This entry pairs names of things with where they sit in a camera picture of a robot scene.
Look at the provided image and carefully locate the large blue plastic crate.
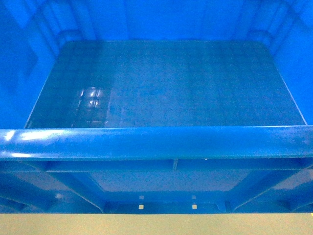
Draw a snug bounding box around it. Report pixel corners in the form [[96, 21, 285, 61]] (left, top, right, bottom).
[[0, 0, 313, 214]]

